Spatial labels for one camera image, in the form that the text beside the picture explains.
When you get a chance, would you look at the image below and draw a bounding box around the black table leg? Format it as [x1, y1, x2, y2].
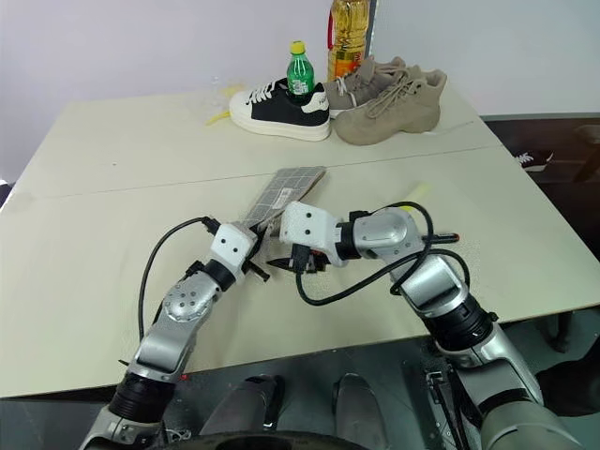
[545, 311, 572, 353]

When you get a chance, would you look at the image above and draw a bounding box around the dark rounded robot foot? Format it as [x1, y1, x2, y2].
[331, 372, 391, 450]
[200, 374, 287, 438]

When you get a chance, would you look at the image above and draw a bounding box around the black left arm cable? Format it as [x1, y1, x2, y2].
[137, 215, 221, 339]

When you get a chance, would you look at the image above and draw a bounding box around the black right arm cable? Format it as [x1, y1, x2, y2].
[294, 201, 473, 308]

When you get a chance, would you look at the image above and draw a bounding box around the red marker with black body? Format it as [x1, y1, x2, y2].
[421, 231, 463, 244]

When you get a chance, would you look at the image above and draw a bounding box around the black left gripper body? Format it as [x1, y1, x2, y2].
[241, 233, 264, 277]

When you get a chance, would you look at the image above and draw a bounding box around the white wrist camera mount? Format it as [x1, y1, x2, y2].
[209, 223, 260, 285]
[278, 201, 343, 269]

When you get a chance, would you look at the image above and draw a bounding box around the tan suede lace-up boot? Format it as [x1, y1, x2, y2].
[322, 55, 423, 118]
[334, 68, 447, 147]

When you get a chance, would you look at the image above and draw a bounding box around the yellow crumpled plastic wrapper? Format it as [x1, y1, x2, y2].
[203, 77, 246, 128]

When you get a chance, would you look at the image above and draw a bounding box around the yellow cooking oil bottle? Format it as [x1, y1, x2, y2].
[326, 0, 372, 83]

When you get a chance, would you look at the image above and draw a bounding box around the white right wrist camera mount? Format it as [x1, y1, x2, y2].
[278, 201, 343, 269]

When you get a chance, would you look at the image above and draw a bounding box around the white and black sneaker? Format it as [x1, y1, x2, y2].
[228, 78, 333, 143]

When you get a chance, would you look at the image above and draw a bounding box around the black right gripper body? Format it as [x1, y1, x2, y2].
[290, 242, 330, 277]

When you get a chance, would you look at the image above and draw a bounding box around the black sneaker with white laces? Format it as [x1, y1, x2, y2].
[513, 149, 557, 173]

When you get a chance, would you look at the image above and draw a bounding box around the green plastic soda bottle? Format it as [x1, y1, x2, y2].
[285, 40, 316, 106]

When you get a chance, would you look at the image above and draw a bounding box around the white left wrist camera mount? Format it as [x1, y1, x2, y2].
[209, 223, 260, 285]

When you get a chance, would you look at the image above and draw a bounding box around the grey shoe insole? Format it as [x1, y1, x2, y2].
[238, 165, 328, 232]

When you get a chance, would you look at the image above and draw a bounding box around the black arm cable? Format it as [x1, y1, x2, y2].
[137, 215, 221, 339]
[294, 201, 473, 308]

